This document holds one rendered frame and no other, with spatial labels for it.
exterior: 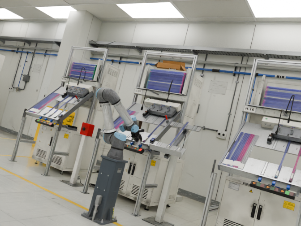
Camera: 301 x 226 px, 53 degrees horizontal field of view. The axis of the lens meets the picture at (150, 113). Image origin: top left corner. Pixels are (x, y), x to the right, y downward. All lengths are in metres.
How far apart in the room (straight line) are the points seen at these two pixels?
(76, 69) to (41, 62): 3.34
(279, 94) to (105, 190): 1.92
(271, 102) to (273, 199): 0.94
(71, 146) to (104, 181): 1.71
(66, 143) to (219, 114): 2.42
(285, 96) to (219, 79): 2.05
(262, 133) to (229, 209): 0.80
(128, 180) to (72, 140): 1.12
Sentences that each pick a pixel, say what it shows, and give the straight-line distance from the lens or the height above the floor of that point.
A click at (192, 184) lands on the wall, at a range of 5.02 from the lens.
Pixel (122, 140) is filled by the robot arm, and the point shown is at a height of 0.73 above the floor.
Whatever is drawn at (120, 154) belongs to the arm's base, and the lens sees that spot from 2.70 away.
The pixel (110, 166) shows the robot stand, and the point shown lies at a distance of 2.68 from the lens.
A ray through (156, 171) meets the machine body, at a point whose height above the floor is 0.46.
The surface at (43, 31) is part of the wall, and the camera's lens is 8.38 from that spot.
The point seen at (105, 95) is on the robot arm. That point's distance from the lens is 2.65.
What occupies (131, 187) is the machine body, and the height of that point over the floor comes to 0.19.
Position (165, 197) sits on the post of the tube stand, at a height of 0.27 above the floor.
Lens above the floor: 0.84
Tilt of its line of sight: 4 degrees up
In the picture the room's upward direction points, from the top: 14 degrees clockwise
